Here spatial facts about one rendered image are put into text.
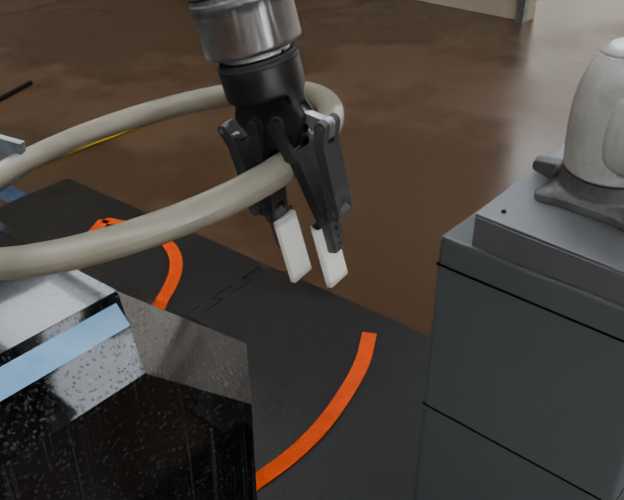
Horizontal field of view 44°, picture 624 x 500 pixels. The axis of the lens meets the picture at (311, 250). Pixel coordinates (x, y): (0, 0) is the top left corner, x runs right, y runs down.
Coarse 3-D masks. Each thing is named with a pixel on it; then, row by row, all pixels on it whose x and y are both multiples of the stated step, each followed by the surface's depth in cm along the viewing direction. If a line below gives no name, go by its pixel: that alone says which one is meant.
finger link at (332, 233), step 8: (344, 208) 72; (328, 216) 73; (328, 224) 74; (336, 224) 74; (328, 232) 74; (336, 232) 74; (328, 240) 75; (336, 240) 75; (328, 248) 75; (336, 248) 75
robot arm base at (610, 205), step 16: (544, 160) 139; (560, 160) 138; (560, 176) 134; (544, 192) 133; (560, 192) 132; (576, 192) 130; (592, 192) 128; (608, 192) 127; (576, 208) 130; (592, 208) 129; (608, 208) 128
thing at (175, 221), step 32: (192, 96) 107; (224, 96) 105; (320, 96) 88; (96, 128) 107; (128, 128) 108; (32, 160) 102; (224, 192) 68; (256, 192) 70; (128, 224) 67; (160, 224) 67; (192, 224) 67; (0, 256) 68; (32, 256) 67; (64, 256) 66; (96, 256) 66
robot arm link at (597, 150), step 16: (608, 48) 120; (592, 64) 122; (608, 64) 118; (592, 80) 121; (608, 80) 118; (576, 96) 125; (592, 96) 121; (608, 96) 119; (576, 112) 125; (592, 112) 122; (608, 112) 120; (576, 128) 126; (592, 128) 123; (608, 128) 120; (576, 144) 126; (592, 144) 124; (608, 144) 121; (576, 160) 128; (592, 160) 125; (608, 160) 123; (576, 176) 129; (592, 176) 127; (608, 176) 125
